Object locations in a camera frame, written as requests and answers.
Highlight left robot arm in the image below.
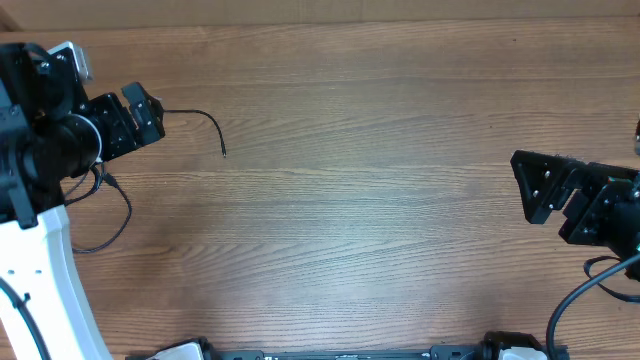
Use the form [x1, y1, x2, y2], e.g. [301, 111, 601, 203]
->
[1, 42, 165, 359]

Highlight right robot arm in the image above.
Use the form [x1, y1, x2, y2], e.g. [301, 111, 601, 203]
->
[510, 150, 639, 260]

